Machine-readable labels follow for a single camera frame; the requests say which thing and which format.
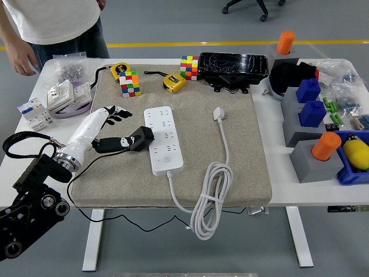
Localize blue block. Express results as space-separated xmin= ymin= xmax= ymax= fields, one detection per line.
xmin=296 ymin=77 xmax=322 ymax=104
xmin=298 ymin=100 xmax=327 ymax=128

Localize grey-brown mat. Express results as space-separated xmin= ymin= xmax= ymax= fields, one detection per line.
xmin=70 ymin=63 xmax=273 ymax=208

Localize small clear bag blue parts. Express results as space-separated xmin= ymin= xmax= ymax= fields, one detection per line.
xmin=341 ymin=70 xmax=366 ymax=87

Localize clear bag of tan components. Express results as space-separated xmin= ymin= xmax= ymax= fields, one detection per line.
xmin=349 ymin=114 xmax=369 ymax=132

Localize blue plastic bin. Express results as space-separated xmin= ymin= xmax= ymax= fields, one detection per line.
xmin=333 ymin=129 xmax=369 ymax=186

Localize thin black adapter cord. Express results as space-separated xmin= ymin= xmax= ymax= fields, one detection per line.
xmin=67 ymin=151 xmax=249 ymax=233

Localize person's right hand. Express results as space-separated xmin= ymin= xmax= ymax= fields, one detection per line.
xmin=5 ymin=37 xmax=39 ymax=77

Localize black power adapter plug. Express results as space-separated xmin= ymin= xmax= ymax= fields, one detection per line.
xmin=129 ymin=125 xmax=155 ymax=152

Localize white power strip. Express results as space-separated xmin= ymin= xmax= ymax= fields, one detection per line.
xmin=144 ymin=106 xmax=185 ymax=176

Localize white wall socket panel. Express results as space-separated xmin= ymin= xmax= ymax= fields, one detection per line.
xmin=47 ymin=79 xmax=75 ymax=113

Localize yellow tape measure black label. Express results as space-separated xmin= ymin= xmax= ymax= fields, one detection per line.
xmin=111 ymin=62 xmax=132 ymax=84

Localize white power strip cord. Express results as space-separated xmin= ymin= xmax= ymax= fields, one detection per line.
xmin=166 ymin=106 xmax=234 ymax=241

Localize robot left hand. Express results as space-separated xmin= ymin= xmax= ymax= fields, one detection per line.
xmin=59 ymin=105 xmax=136 ymax=159

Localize white switch panel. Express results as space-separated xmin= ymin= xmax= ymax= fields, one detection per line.
xmin=73 ymin=82 xmax=93 ymax=103

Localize colourful puzzle cube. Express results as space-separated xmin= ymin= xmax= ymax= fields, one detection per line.
xmin=119 ymin=70 xmax=142 ymax=99
xmin=180 ymin=55 xmax=199 ymax=81

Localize black table control panel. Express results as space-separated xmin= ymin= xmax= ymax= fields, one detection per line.
xmin=327 ymin=204 xmax=369 ymax=214

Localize grey block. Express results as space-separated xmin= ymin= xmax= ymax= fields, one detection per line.
xmin=281 ymin=86 xmax=307 ymax=113
xmin=264 ymin=43 xmax=300 ymax=72
xmin=281 ymin=107 xmax=335 ymax=148
xmin=289 ymin=140 xmax=345 ymax=184

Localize white blue round dish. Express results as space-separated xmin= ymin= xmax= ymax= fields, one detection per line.
xmin=268 ymin=73 xmax=286 ymax=101

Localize clear bag of white parts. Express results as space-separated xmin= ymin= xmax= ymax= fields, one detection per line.
xmin=315 ymin=58 xmax=351 ymax=87

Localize yellow toy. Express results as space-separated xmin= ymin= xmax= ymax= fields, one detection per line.
xmin=342 ymin=133 xmax=369 ymax=171

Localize white table leg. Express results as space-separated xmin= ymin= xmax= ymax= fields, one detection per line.
xmin=82 ymin=209 xmax=105 ymax=272
xmin=285 ymin=206 xmax=314 ymax=268

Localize orange cylinder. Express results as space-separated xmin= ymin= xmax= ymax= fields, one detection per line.
xmin=276 ymin=31 xmax=296 ymax=55
xmin=311 ymin=132 xmax=342 ymax=162

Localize white blue circuit breaker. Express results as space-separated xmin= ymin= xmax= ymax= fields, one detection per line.
xmin=16 ymin=96 xmax=55 ymax=133

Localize thick black cable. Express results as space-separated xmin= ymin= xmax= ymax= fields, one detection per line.
xmin=91 ymin=66 xmax=112 ymax=89

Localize clear bag of metal nuts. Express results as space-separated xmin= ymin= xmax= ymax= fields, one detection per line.
xmin=52 ymin=51 xmax=100 ymax=87

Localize person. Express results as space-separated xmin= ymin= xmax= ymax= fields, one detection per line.
xmin=0 ymin=0 xmax=111 ymax=77

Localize silver bracket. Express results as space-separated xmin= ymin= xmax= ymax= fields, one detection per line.
xmin=247 ymin=206 xmax=270 ymax=216

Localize large clear bag blue parts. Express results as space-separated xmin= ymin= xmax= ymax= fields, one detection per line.
xmin=331 ymin=83 xmax=363 ymax=115

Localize black glossy tray device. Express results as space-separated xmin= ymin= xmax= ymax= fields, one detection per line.
xmin=198 ymin=51 xmax=269 ymax=95

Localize black office chair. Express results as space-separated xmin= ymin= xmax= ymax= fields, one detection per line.
xmin=221 ymin=0 xmax=287 ymax=23

